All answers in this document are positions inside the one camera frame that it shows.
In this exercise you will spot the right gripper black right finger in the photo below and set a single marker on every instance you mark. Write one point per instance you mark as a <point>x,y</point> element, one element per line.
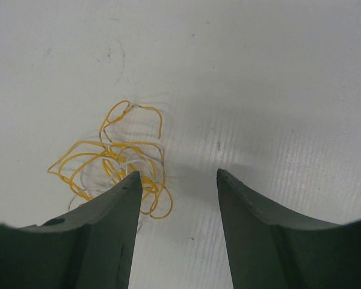
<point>270,246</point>

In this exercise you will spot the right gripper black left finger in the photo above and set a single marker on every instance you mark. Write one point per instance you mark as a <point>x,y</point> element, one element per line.
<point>89,247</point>

